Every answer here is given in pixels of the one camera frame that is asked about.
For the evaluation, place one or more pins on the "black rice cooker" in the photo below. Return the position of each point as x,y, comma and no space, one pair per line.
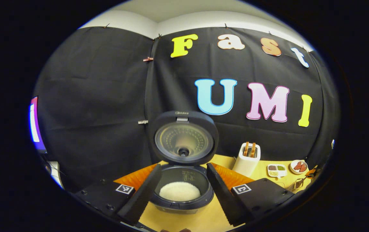
200,120

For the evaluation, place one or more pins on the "white toaster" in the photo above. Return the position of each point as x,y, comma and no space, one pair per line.
245,166

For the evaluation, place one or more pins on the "white round plate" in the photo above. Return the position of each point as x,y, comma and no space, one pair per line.
292,167

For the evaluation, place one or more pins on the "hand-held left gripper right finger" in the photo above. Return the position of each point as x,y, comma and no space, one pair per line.
223,196

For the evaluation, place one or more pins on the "wooden clothes peg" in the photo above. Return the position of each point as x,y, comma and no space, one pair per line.
148,59

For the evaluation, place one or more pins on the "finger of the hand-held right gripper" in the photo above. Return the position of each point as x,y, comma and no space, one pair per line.
313,171

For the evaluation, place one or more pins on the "white object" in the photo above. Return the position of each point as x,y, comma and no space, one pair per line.
55,174

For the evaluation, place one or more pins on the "white rice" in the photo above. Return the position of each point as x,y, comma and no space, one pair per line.
179,191

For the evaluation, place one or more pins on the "bread slice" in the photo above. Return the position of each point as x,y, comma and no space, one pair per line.
253,149
246,149

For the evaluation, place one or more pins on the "white divided bean dish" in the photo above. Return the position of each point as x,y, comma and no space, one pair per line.
276,173

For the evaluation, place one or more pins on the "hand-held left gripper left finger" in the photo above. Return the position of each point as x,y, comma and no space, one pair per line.
140,196

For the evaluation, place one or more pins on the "red meat piece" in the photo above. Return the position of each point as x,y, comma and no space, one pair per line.
297,165
303,167

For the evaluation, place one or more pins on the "lit screen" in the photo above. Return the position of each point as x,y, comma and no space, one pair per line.
35,124

